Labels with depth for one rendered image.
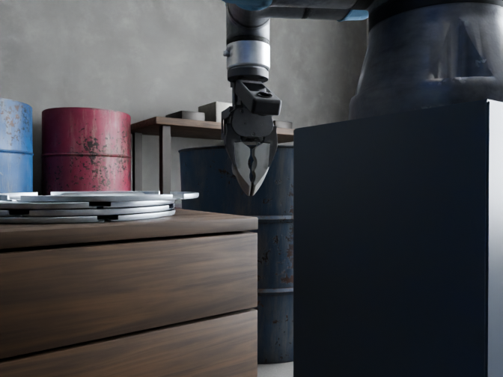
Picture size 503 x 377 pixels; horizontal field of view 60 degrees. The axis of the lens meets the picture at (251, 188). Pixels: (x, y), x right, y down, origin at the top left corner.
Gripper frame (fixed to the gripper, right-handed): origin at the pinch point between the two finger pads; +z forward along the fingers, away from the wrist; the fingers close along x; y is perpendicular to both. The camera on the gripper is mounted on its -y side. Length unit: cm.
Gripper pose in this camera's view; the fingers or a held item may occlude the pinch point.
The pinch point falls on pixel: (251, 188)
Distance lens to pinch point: 73.4
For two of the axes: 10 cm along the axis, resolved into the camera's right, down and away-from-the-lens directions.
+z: 0.0, 10.0, 0.1
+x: -9.5, 0.0, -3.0
